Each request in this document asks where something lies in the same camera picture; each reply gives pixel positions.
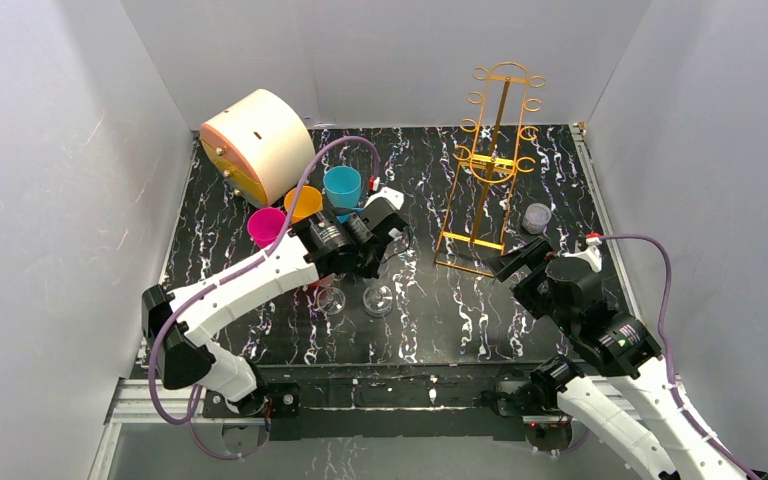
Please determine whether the teal wine glass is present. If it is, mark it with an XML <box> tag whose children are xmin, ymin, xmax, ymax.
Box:
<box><xmin>323</xmin><ymin>166</ymin><xmax>362</xmax><ymax>210</ymax></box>

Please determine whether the orange wine glass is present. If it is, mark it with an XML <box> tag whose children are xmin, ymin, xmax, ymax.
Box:
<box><xmin>283</xmin><ymin>185</ymin><xmax>324</xmax><ymax>224</ymax></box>

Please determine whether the clear wine glass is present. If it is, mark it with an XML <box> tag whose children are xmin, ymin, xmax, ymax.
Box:
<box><xmin>315</xmin><ymin>283</ymin><xmax>346</xmax><ymax>315</ymax></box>
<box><xmin>362</xmin><ymin>283</ymin><xmax>394</xmax><ymax>318</ymax></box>

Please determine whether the clear wine glass front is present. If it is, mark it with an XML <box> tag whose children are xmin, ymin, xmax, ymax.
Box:
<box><xmin>315</xmin><ymin>283</ymin><xmax>346</xmax><ymax>315</ymax></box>

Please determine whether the magenta wine glass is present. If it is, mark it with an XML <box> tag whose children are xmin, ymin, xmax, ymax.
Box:
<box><xmin>246</xmin><ymin>207</ymin><xmax>286</xmax><ymax>248</ymax></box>

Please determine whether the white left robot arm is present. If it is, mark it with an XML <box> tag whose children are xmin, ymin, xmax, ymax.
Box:
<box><xmin>141</xmin><ymin>188</ymin><xmax>407</xmax><ymax>424</ymax></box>

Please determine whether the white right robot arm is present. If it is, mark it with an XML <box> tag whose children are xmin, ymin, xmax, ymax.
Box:
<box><xmin>482</xmin><ymin>233</ymin><xmax>768</xmax><ymax>479</ymax></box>

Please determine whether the gold wine glass rack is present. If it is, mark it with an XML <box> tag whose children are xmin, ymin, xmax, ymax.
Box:
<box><xmin>433</xmin><ymin>61</ymin><xmax>546</xmax><ymax>276</ymax></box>

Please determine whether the small grey glitter jar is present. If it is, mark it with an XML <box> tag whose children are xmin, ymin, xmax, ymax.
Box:
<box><xmin>521</xmin><ymin>203</ymin><xmax>552</xmax><ymax>235</ymax></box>

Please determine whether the round beige box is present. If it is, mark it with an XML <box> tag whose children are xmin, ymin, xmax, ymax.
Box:
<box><xmin>198</xmin><ymin>89</ymin><xmax>315</xmax><ymax>208</ymax></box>

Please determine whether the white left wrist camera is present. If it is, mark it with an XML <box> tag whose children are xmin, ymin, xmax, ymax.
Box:
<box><xmin>364</xmin><ymin>176</ymin><xmax>405</xmax><ymax>211</ymax></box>

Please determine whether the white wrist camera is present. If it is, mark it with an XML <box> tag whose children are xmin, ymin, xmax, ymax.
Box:
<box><xmin>364</xmin><ymin>176</ymin><xmax>405</xmax><ymax>211</ymax></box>
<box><xmin>561</xmin><ymin>232</ymin><xmax>603</xmax><ymax>273</ymax></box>

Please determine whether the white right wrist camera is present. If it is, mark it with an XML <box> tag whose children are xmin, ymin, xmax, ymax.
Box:
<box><xmin>561</xmin><ymin>232</ymin><xmax>603</xmax><ymax>273</ymax></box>

